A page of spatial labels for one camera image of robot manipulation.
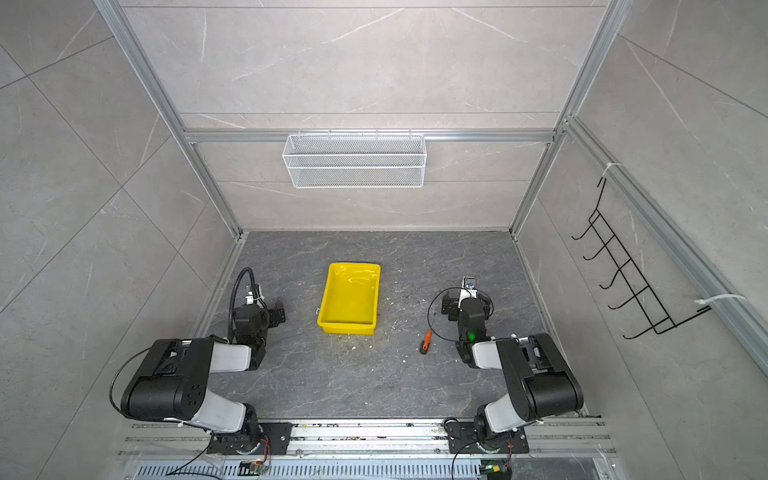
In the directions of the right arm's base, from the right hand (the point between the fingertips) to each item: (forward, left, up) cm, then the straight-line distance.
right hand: (464, 290), depth 94 cm
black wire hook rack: (-6, -32, +24) cm, 40 cm away
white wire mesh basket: (+38, +35, +23) cm, 57 cm away
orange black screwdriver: (-15, +13, -5) cm, 21 cm away
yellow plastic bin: (+2, +37, -6) cm, 38 cm away
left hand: (-1, +65, +1) cm, 65 cm away
